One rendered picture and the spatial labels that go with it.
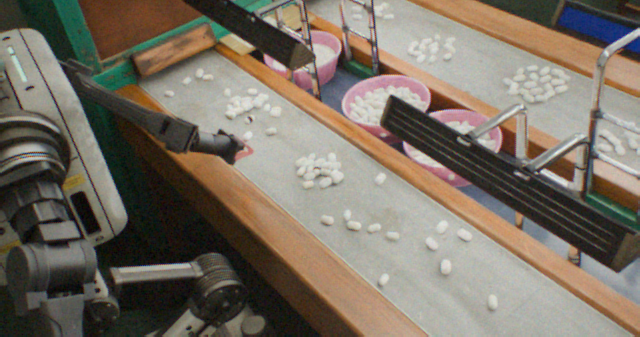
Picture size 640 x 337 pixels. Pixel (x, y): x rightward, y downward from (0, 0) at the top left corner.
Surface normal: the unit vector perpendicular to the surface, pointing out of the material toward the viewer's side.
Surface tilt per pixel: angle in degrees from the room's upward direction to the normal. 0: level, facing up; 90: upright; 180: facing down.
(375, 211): 0
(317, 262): 0
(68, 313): 56
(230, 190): 0
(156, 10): 90
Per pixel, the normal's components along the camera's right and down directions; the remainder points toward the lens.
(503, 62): -0.15, -0.77
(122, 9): 0.59, 0.43
